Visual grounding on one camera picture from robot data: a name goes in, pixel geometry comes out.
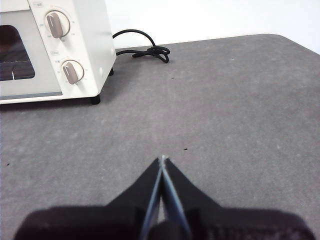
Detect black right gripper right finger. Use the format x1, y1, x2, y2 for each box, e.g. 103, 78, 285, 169
163, 157, 316, 240

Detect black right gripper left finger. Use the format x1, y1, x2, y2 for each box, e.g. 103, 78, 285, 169
13, 157, 163, 240

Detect glass oven door with handle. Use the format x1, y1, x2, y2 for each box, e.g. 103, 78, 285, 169
0, 8, 63, 98

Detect beige oven knob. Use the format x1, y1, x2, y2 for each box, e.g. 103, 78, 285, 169
60, 59, 85, 86
44, 10, 71, 40

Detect cream Toshiba toaster oven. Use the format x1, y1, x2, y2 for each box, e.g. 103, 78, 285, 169
0, 0, 118, 105

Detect black oven power cable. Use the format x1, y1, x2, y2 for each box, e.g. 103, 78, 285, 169
112, 29, 171, 64

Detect metal wire oven rack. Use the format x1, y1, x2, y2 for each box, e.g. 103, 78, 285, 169
0, 58, 36, 81

